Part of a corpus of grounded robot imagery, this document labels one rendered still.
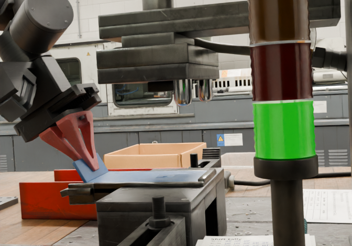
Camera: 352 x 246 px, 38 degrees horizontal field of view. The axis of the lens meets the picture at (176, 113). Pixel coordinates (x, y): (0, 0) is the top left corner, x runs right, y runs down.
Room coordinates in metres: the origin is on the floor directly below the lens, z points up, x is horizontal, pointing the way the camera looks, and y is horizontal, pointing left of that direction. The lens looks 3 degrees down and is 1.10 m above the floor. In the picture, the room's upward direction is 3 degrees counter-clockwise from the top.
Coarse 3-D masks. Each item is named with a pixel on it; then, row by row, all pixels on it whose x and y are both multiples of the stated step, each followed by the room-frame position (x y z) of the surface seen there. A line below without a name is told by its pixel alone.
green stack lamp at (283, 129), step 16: (256, 112) 0.31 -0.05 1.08; (272, 112) 0.30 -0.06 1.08; (288, 112) 0.30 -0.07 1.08; (304, 112) 0.30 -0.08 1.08; (256, 128) 0.32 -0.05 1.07; (272, 128) 0.31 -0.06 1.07; (288, 128) 0.30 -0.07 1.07; (304, 128) 0.30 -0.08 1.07; (256, 144) 0.32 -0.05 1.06; (272, 144) 0.31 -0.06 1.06; (288, 144) 0.30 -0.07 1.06; (304, 144) 0.30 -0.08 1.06
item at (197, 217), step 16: (208, 192) 0.58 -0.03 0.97; (224, 192) 0.68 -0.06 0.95; (208, 208) 0.62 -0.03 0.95; (224, 208) 0.67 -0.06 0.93; (112, 224) 0.51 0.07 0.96; (128, 224) 0.51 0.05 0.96; (192, 224) 0.49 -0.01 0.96; (208, 224) 0.63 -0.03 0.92; (224, 224) 0.67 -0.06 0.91; (112, 240) 0.51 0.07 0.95; (192, 240) 0.49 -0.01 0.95
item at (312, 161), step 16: (256, 160) 0.32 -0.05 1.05; (272, 160) 0.31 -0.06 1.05; (288, 160) 0.30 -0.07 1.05; (304, 160) 0.30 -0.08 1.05; (256, 176) 0.32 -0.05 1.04; (272, 176) 0.30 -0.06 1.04; (288, 176) 0.30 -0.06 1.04; (304, 176) 0.30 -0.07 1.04; (272, 192) 0.32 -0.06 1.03; (288, 192) 0.31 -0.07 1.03; (272, 208) 0.32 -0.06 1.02; (288, 208) 0.31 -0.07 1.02; (272, 224) 0.32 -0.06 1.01; (288, 224) 0.31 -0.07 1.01; (288, 240) 0.31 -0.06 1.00; (304, 240) 0.32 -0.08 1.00
